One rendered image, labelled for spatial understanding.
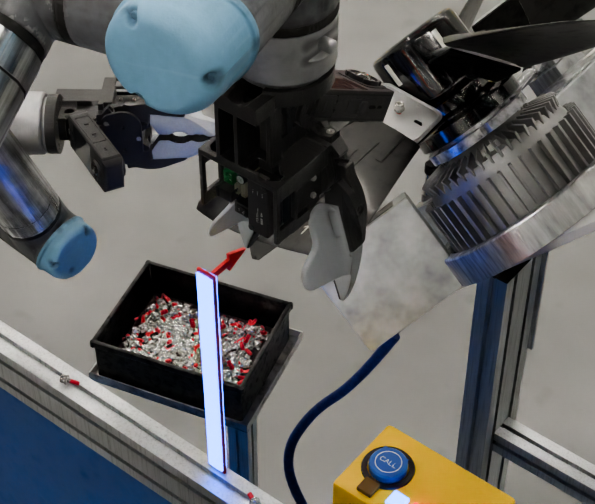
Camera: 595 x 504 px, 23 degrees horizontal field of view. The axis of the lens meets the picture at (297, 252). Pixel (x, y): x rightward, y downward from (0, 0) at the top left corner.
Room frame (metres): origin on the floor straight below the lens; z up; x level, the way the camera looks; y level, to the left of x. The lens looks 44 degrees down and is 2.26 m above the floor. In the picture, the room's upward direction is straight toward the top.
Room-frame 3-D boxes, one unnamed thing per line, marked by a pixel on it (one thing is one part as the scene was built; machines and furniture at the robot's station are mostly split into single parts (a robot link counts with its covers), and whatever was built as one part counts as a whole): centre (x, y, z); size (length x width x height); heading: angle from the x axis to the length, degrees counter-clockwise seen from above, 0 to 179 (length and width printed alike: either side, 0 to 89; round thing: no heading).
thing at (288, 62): (0.79, 0.01, 1.70); 0.08 x 0.08 x 0.05
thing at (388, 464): (0.93, -0.09, 1.08); 0.04 x 0.04 x 0.02
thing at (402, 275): (1.31, -0.11, 0.98); 0.20 x 0.16 x 0.20; 52
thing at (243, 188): (0.79, 0.01, 1.62); 0.09 x 0.08 x 0.12; 142
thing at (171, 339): (1.32, 0.14, 0.83); 0.19 x 0.14 x 0.04; 68
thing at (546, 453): (1.33, -0.38, 0.56); 0.19 x 0.04 x 0.04; 52
